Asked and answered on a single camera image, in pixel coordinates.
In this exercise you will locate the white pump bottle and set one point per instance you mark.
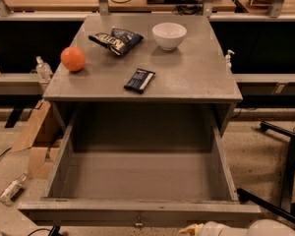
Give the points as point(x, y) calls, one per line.
point(228, 57)

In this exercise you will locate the orange fruit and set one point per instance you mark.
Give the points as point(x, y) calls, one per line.
point(73, 59)

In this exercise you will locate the grey wooden cabinet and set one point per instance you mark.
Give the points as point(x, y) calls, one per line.
point(194, 72)

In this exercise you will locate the dark blue snack packet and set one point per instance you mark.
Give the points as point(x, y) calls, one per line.
point(139, 81)

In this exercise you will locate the clear sanitizer bottle on shelf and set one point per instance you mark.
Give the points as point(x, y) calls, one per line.
point(43, 69)

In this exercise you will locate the brown cardboard box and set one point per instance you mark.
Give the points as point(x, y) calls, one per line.
point(42, 137)

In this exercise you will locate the dark blue chip bag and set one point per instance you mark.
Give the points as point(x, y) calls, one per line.
point(119, 41)

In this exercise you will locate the grey top drawer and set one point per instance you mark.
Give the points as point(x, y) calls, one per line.
point(169, 169)

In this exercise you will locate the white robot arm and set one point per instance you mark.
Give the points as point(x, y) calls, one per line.
point(262, 227)

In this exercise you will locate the white ceramic bowl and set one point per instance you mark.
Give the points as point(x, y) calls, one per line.
point(169, 35)

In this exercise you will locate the small metal drawer knob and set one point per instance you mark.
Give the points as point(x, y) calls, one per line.
point(138, 223)

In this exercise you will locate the black metal stand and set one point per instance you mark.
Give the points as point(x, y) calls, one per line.
point(287, 207)

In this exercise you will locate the clear bottle on floor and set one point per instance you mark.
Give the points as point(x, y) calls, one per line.
point(15, 187)

